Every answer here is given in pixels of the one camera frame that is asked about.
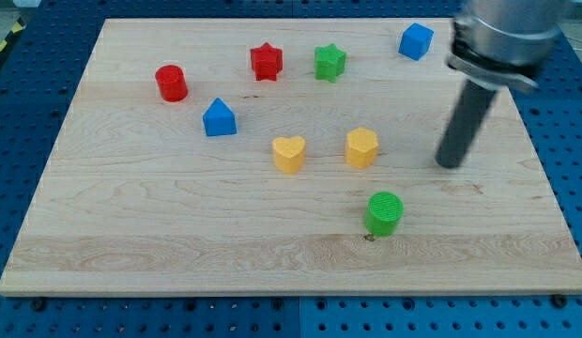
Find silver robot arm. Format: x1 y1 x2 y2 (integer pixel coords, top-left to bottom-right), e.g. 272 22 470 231
447 0 571 92

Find yellow hexagon block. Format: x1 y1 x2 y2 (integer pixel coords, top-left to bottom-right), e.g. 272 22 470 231
345 127 379 169

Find yellow heart block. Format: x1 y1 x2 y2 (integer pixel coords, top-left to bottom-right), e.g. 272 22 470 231
272 136 306 174

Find light wooden board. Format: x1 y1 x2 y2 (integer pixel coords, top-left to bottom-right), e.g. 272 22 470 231
0 19 582 297

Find blue triangle block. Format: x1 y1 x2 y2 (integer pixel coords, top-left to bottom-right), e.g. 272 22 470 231
202 98 237 137

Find green cylinder block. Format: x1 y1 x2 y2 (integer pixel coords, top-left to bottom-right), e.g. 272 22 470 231
364 192 404 237

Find red star block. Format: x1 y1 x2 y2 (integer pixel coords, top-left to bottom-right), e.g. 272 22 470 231
250 42 283 82

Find green star block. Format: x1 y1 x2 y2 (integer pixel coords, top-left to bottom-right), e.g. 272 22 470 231
314 43 346 83

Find red cylinder block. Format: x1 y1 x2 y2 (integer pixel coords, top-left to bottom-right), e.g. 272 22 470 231
155 65 189 102

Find blue cube block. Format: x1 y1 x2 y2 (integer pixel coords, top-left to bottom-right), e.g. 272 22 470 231
398 23 434 61

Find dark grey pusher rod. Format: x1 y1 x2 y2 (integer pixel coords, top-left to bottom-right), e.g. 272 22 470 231
435 80 497 169

